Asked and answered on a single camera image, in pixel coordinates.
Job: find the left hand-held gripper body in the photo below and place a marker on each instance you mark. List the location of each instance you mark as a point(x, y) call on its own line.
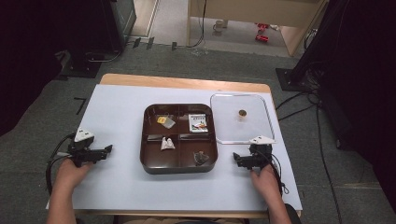
point(81, 149)

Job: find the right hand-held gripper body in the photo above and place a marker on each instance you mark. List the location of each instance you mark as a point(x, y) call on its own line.
point(261, 152)

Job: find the person's right hand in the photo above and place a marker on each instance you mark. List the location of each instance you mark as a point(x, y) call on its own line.
point(264, 183)

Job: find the person's left hand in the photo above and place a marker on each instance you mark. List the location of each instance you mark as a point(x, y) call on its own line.
point(70, 175)

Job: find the clear lid with brown knob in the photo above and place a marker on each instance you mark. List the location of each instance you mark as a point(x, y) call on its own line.
point(239, 127)

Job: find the white table mat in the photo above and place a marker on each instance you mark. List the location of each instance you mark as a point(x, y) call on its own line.
point(124, 180)

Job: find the grey crumpled wrapper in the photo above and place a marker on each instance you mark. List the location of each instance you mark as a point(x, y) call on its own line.
point(201, 158)

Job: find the white printed tea packet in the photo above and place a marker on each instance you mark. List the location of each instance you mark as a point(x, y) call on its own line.
point(198, 123)

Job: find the white pyramid tea bag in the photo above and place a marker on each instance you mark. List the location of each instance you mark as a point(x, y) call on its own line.
point(167, 144)

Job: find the brown four-compartment tray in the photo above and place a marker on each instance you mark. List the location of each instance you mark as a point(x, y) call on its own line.
point(179, 140)

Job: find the yellow label tea bag packet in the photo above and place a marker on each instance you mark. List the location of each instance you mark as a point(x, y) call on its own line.
point(166, 122)

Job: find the black stand base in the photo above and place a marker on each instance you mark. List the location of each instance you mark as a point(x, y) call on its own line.
point(292, 79)

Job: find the wooden table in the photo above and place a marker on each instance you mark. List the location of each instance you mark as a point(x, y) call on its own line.
point(174, 81)

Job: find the red can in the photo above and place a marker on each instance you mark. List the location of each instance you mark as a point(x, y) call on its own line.
point(261, 38)
point(262, 26)

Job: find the black cabinet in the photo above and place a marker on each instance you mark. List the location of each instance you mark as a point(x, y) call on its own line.
point(102, 25)

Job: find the black curtain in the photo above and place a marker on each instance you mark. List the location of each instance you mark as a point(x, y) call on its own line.
point(361, 77)

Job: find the white mug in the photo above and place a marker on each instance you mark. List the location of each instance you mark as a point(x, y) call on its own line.
point(219, 26)

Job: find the light wooden desk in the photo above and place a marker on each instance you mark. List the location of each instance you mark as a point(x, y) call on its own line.
point(249, 9)

